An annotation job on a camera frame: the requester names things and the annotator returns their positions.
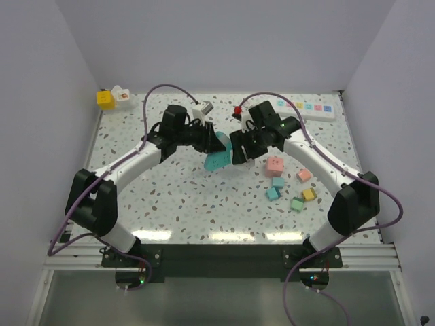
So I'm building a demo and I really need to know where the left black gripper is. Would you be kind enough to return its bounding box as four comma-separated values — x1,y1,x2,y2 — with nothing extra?
174,118,223,153

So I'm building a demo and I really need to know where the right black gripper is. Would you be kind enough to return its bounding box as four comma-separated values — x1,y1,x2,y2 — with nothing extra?
230,126,268,165

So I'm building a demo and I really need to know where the teal triangular socket block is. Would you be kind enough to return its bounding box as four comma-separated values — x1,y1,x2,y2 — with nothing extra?
203,131,232,172

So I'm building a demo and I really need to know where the pink cube plug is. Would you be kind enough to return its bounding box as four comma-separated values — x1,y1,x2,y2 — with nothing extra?
265,156,283,177

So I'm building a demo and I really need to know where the teal plug adapter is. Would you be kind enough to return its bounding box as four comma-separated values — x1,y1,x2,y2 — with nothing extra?
266,187,281,201
272,177,285,189

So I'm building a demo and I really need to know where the salmon plug adapter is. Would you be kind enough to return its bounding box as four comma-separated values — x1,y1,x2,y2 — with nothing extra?
296,168,312,183

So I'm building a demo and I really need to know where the green plug adapter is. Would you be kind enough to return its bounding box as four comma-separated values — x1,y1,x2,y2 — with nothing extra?
290,197,305,212

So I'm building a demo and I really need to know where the yellow plug adapter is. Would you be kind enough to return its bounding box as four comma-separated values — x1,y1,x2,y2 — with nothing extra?
302,187,317,202

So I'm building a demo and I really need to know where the white power strip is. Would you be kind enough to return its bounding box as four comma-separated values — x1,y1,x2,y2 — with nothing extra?
273,98,336,122

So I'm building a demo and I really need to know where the white cube with picture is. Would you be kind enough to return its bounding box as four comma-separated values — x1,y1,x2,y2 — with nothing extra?
111,85,133,109

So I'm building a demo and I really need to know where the yellow cube plug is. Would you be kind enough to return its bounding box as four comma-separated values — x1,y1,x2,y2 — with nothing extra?
96,90,116,111

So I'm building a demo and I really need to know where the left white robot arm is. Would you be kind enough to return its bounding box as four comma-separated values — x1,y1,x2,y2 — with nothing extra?
65,101,226,266

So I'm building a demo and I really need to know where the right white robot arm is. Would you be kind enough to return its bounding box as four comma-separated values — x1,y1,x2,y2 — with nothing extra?
230,101,380,267

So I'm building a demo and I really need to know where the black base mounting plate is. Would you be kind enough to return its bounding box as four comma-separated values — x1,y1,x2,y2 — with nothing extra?
101,242,341,285

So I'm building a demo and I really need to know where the aluminium frame rail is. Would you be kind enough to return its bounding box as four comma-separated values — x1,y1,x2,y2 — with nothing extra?
43,243,402,272

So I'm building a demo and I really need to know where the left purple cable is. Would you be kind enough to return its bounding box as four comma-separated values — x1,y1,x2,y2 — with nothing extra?
47,83,201,293

